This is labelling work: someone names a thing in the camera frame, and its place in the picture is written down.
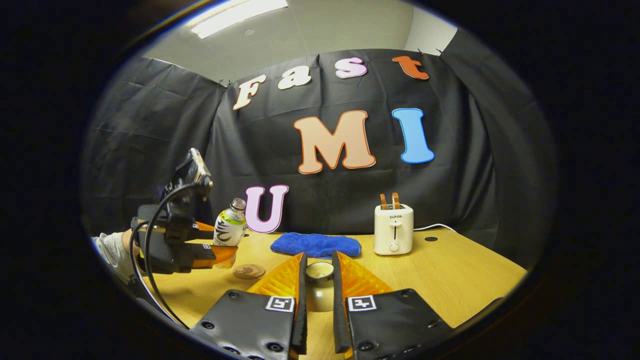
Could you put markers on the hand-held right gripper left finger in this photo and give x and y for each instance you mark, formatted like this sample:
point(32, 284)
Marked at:
point(300, 310)

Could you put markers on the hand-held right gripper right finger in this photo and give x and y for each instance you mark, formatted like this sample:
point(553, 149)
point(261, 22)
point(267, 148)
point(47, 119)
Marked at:
point(339, 310)

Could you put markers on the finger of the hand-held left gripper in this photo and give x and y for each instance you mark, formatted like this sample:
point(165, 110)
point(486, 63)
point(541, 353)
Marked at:
point(210, 254)
point(202, 231)

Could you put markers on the cream ceramic teacup lid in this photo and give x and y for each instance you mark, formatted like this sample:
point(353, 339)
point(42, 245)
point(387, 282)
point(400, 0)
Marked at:
point(320, 295)

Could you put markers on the clear water bottle orange label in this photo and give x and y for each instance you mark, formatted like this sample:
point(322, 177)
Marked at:
point(230, 230)

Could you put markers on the round cork coaster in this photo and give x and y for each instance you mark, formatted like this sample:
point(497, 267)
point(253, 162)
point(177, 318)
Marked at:
point(249, 271)

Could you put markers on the blue folded towel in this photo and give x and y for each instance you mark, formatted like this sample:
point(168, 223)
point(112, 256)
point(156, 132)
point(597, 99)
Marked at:
point(315, 245)

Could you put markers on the cream white toaster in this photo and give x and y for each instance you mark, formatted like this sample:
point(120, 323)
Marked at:
point(393, 230)

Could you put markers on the black backdrop cloth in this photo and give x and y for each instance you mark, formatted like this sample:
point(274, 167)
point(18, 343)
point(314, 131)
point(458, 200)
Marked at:
point(325, 200)

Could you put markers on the brown toast slice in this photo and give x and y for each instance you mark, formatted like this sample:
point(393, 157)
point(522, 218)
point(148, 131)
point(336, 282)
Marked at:
point(383, 201)
point(395, 200)

